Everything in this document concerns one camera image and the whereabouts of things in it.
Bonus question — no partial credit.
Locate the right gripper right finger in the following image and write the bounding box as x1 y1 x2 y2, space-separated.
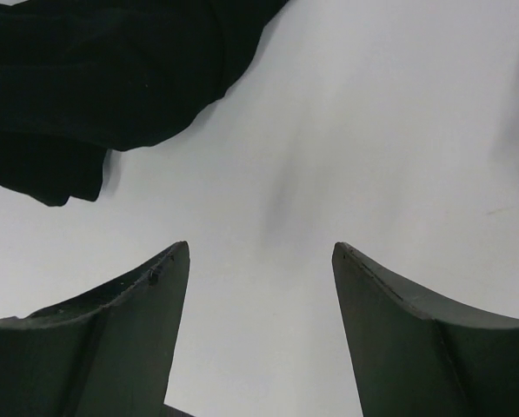
332 242 519 416

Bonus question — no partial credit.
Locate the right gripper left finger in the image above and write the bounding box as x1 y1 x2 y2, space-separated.
0 242 190 416

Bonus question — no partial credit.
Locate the black t-shirt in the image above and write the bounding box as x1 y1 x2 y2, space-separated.
0 1 283 207

